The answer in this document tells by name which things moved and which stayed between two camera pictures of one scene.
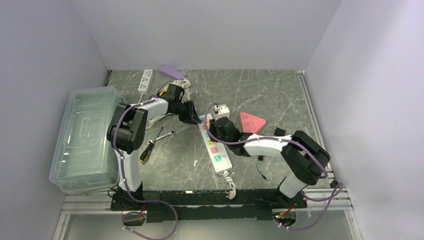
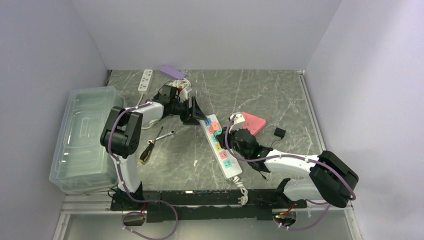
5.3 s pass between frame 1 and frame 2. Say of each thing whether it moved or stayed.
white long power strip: moved
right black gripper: moved
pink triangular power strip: stayed
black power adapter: stayed
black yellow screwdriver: stayed
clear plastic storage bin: stayed
